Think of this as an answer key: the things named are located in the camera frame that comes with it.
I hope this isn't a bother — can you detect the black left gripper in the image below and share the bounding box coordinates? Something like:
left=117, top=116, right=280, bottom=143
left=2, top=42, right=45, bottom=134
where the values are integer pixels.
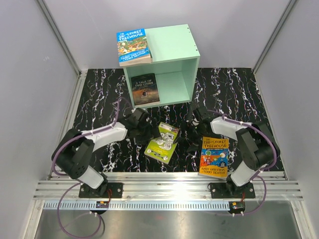
left=135, top=118, right=161, bottom=145

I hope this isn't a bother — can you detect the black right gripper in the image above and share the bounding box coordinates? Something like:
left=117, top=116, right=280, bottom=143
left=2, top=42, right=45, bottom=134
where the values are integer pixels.
left=173, top=120, right=208, bottom=153

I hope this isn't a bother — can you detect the lime green book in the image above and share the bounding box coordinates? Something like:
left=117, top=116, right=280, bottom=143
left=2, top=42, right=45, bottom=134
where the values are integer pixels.
left=144, top=122, right=180, bottom=164

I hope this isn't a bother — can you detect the dark Tale of Two Cities book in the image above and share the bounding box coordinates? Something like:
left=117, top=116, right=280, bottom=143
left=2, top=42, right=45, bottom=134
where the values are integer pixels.
left=131, top=73, right=160, bottom=106

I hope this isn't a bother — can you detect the green 104-Storey Treehouse book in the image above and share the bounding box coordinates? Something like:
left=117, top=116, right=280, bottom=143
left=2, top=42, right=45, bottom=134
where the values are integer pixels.
left=145, top=30, right=153, bottom=62

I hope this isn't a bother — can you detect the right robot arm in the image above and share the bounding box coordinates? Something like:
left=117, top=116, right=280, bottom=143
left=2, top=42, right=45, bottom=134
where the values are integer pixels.
left=186, top=107, right=280, bottom=198

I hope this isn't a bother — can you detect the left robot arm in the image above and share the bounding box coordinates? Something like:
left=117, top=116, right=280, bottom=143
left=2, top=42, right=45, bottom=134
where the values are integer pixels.
left=51, top=108, right=160, bottom=198

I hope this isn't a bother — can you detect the orange 130-Storey Treehouse book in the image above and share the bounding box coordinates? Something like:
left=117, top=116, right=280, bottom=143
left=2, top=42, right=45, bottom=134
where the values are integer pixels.
left=199, top=136, right=229, bottom=179

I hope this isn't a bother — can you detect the black marble pattern mat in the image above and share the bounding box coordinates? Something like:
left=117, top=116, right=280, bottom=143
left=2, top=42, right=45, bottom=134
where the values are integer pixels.
left=73, top=68, right=268, bottom=173

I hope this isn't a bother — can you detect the mint green open box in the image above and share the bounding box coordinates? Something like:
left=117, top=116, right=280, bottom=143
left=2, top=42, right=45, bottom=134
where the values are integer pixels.
left=123, top=24, right=200, bottom=108

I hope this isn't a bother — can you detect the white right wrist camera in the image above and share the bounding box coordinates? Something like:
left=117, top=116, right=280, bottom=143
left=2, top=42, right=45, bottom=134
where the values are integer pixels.
left=191, top=118, right=200, bottom=127

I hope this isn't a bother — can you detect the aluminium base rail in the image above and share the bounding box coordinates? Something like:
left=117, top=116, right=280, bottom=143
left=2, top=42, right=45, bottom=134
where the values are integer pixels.
left=33, top=172, right=303, bottom=211

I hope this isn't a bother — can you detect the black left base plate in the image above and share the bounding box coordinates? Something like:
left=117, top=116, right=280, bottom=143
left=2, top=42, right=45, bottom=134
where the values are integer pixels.
left=78, top=182, right=124, bottom=199

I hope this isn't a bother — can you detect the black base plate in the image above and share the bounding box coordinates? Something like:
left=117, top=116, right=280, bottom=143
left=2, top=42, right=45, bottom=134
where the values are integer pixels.
left=78, top=182, right=124, bottom=199
left=208, top=182, right=256, bottom=199

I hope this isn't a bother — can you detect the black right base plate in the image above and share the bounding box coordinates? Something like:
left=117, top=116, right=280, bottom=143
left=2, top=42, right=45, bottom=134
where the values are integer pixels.
left=208, top=182, right=256, bottom=199

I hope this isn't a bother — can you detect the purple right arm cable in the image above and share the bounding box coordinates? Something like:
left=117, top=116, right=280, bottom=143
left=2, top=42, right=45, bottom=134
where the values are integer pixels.
left=206, top=109, right=279, bottom=216

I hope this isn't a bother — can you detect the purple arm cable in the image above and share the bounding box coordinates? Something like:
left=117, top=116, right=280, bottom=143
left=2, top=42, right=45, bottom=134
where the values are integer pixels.
left=206, top=109, right=279, bottom=216
left=51, top=97, right=130, bottom=237

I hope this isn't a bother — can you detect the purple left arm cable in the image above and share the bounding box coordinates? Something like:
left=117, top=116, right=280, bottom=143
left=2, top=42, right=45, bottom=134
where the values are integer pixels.
left=51, top=97, right=130, bottom=237

